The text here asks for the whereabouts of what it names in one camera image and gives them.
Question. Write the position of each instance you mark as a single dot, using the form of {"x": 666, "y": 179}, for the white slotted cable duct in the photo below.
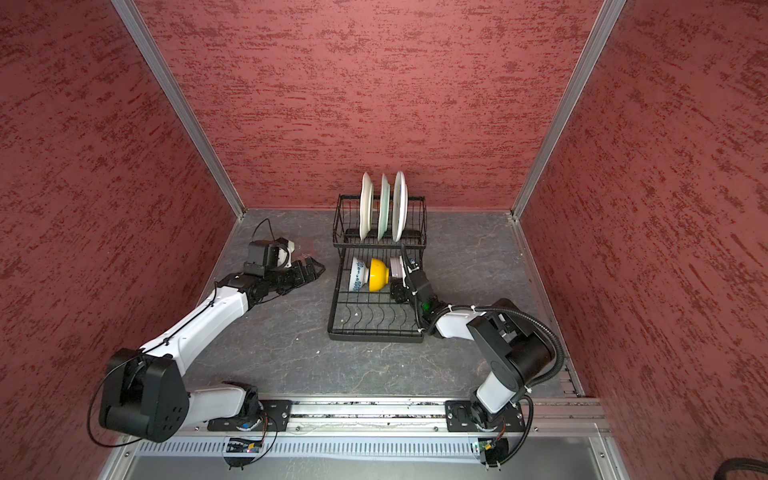
{"x": 440, "y": 449}

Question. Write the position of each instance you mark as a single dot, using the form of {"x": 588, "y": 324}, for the pink transparent cup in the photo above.
{"x": 305, "y": 247}

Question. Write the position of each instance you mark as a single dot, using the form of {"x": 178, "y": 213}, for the aluminium rail front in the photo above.
{"x": 425, "y": 416}

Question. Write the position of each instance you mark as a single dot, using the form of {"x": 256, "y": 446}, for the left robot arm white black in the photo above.
{"x": 143, "y": 393}

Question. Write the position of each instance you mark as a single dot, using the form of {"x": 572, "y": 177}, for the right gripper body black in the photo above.
{"x": 403, "y": 294}

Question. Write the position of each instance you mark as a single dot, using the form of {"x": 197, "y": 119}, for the yellow bowl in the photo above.
{"x": 379, "y": 275}

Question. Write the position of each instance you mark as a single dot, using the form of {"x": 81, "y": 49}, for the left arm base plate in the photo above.
{"x": 271, "y": 415}

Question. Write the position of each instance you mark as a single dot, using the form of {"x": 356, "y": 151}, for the circuit board connector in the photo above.
{"x": 240, "y": 452}
{"x": 492, "y": 452}

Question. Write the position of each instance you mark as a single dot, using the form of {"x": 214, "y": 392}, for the black wire dish rack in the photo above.
{"x": 362, "y": 315}

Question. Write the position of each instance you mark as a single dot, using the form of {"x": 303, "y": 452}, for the left circuit board connector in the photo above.
{"x": 240, "y": 452}

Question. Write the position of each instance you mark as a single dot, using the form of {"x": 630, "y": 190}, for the right white floral plate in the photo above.
{"x": 400, "y": 206}

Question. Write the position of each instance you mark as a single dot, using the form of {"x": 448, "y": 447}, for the middle pale green plate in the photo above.
{"x": 384, "y": 207}

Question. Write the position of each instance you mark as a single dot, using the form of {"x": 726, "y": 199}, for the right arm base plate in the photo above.
{"x": 462, "y": 415}

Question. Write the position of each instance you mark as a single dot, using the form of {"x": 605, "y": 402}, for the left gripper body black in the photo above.
{"x": 281, "y": 279}

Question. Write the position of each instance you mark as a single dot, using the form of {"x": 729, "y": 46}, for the right circuit board connector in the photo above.
{"x": 492, "y": 452}

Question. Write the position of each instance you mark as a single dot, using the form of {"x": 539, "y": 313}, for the left white plate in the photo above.
{"x": 366, "y": 206}

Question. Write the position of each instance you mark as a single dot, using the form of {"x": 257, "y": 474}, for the right corner aluminium profile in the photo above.
{"x": 601, "y": 30}

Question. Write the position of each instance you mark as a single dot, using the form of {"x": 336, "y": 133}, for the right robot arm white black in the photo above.
{"x": 521, "y": 350}

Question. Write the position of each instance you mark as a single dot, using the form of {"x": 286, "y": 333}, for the white blue floral bowl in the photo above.
{"x": 359, "y": 275}

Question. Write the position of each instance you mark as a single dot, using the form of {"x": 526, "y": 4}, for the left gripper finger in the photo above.
{"x": 301, "y": 278}
{"x": 310, "y": 264}

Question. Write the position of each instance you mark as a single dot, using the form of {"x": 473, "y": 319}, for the pale pink bowl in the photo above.
{"x": 397, "y": 268}

